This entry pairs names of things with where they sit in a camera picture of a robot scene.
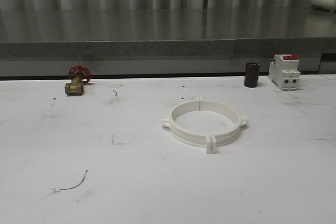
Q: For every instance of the brass valve red handwheel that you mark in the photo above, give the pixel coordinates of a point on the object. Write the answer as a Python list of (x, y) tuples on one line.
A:
[(79, 76)]

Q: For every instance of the white circuit breaker red switch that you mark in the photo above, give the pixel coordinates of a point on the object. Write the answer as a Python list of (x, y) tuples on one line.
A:
[(283, 71)]

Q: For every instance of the grey stone counter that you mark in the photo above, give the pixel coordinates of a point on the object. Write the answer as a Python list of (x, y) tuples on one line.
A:
[(164, 42)]

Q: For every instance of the dark brown cylindrical coupling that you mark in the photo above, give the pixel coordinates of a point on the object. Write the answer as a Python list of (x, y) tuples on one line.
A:
[(251, 74)]

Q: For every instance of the white half pipe clamp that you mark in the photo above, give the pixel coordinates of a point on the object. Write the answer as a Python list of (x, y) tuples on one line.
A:
[(186, 136), (218, 138)]

